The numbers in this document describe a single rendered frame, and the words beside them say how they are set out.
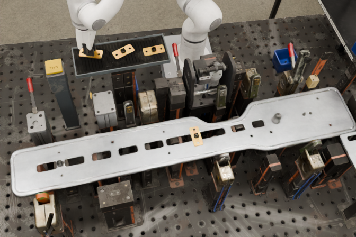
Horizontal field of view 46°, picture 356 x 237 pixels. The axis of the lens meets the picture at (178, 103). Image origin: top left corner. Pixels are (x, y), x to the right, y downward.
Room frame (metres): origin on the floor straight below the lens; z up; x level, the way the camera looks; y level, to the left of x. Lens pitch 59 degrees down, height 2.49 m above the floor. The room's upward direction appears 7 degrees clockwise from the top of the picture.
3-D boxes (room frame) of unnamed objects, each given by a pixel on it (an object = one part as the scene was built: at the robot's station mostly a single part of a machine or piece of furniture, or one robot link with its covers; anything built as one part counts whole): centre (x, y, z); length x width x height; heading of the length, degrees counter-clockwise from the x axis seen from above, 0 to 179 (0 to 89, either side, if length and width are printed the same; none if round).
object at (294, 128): (0.73, -0.07, 1.00); 1.38 x 0.22 x 0.02; 110
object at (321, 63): (1.08, -0.57, 0.95); 0.03 x 0.01 x 0.50; 110
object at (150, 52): (1.02, 0.12, 1.17); 0.08 x 0.04 x 0.01; 113
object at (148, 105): (0.84, 0.12, 0.89); 0.13 x 0.11 x 0.38; 20
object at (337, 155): (0.75, -0.66, 0.84); 0.11 x 0.10 x 0.28; 20
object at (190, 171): (0.76, -0.08, 0.84); 0.13 x 0.05 x 0.29; 20
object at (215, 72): (0.97, -0.11, 0.94); 0.18 x 0.13 x 0.49; 110
